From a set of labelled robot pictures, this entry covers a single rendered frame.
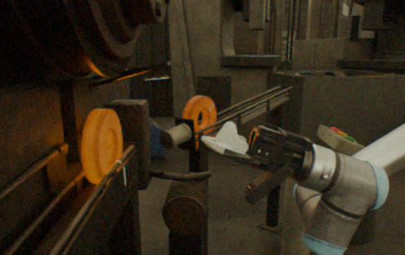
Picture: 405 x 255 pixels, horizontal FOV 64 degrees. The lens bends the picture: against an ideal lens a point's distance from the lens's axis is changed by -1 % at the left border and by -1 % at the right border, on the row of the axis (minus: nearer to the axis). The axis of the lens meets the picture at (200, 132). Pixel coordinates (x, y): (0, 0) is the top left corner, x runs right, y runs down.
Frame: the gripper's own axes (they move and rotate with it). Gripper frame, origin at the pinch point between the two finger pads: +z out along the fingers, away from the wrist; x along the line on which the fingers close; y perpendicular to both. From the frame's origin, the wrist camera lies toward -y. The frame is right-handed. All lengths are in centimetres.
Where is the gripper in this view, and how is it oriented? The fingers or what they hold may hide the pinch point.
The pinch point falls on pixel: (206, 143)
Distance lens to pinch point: 65.9
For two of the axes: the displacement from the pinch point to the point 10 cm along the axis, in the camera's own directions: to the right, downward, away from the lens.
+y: 3.1, -9.2, -2.4
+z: -9.5, -3.1, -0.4
